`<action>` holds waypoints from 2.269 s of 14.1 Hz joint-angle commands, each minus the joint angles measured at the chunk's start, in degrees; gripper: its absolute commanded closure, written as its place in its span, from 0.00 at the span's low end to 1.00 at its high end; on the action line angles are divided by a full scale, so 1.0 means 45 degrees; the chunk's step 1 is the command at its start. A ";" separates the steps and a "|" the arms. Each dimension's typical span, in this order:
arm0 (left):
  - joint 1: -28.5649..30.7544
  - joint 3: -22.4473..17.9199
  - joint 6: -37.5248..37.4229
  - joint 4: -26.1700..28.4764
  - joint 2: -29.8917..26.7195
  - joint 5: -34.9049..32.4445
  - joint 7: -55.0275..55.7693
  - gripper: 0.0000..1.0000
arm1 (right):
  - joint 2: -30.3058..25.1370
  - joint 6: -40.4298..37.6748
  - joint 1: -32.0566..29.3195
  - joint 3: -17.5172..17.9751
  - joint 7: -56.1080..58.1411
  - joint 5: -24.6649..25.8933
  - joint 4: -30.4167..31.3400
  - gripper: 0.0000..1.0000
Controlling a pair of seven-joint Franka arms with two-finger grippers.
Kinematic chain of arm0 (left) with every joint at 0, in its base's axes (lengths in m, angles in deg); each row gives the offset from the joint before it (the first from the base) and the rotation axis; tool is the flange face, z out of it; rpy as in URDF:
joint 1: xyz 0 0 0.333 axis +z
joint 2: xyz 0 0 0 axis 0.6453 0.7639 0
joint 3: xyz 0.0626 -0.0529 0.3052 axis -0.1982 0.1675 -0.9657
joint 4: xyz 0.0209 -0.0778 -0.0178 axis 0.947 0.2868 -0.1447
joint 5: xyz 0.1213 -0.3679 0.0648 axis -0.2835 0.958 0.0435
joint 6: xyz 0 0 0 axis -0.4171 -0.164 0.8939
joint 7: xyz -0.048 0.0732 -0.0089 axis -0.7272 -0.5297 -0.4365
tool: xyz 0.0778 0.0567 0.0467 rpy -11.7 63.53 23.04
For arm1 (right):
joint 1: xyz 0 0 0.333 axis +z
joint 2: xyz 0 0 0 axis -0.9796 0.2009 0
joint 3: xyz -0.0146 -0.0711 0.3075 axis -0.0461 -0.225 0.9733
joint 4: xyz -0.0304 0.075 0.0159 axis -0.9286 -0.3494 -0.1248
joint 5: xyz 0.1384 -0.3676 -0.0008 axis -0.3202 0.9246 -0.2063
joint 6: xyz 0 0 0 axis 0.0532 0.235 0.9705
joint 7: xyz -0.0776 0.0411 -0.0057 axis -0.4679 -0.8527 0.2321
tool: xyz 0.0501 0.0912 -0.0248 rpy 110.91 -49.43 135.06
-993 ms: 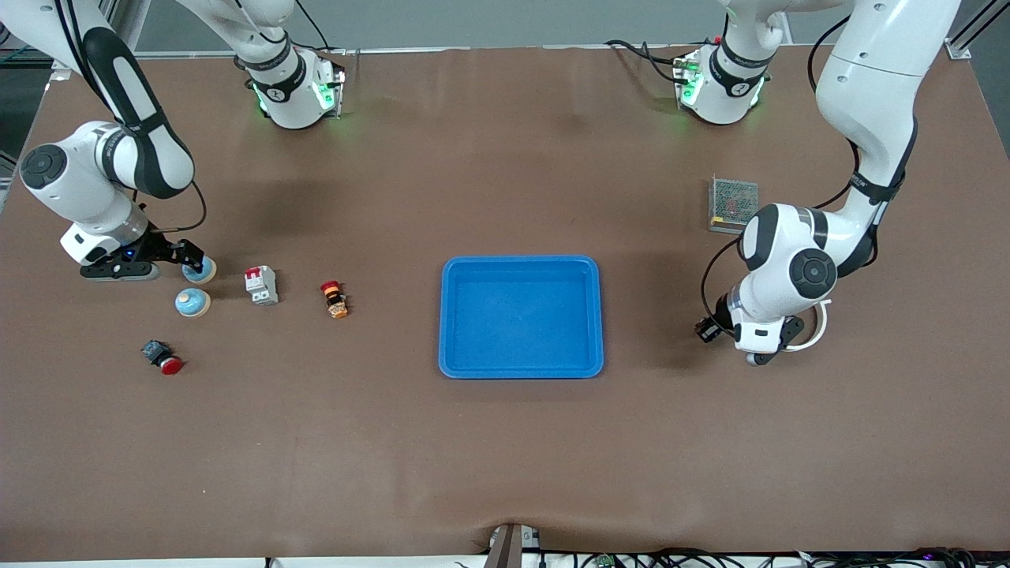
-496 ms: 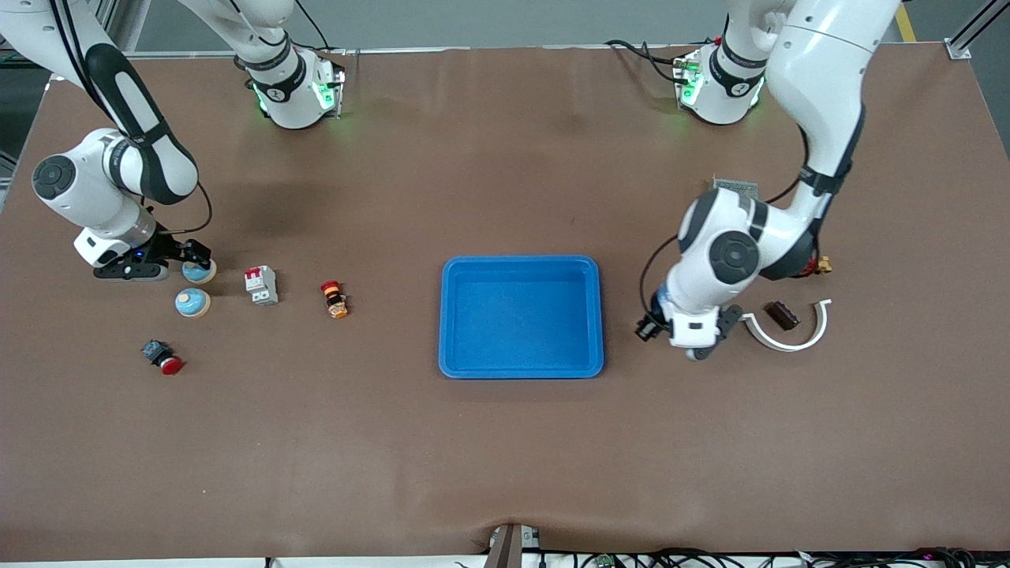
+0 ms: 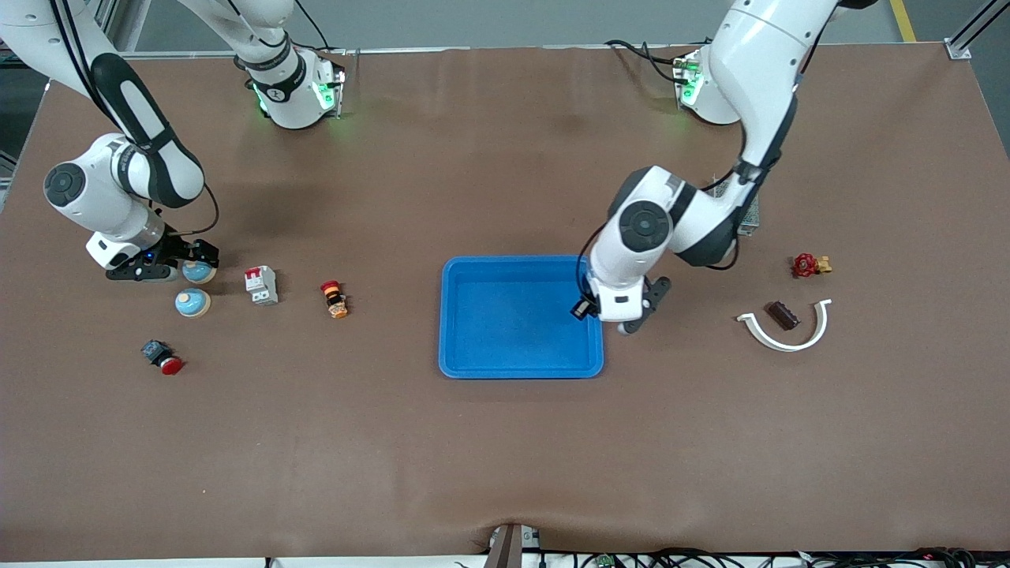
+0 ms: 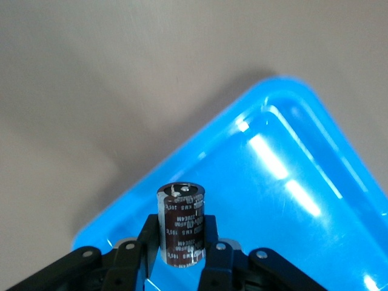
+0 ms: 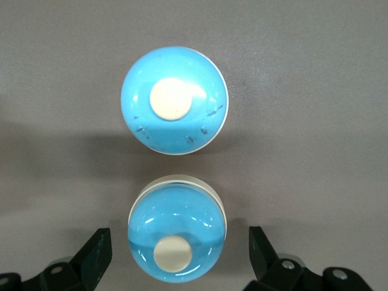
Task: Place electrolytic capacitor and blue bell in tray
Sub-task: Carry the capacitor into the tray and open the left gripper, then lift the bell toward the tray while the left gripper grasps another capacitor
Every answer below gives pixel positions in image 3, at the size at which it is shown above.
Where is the white circuit breaker red switch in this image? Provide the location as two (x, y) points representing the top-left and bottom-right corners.
(244, 266), (279, 307)

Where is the silver table edge rail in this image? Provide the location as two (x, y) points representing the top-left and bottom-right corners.
(126, 47), (711, 58)

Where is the metal bracket at table edge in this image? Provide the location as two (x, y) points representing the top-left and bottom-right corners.
(483, 524), (541, 568)

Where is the perforated metal power supply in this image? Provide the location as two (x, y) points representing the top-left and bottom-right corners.
(714, 177), (761, 237)

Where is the red mushroom push button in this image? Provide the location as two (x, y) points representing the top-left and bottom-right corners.
(141, 339), (185, 376)

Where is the aluminium frame post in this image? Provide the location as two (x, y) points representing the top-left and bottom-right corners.
(95, 0), (151, 56)
(945, 0), (1010, 62)

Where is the white half-round pipe clamp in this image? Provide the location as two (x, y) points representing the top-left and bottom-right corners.
(736, 298), (833, 353)

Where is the black base power cable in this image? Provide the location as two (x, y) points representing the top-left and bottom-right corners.
(604, 38), (687, 86)

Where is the blue plastic tray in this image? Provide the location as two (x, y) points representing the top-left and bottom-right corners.
(439, 255), (605, 380)

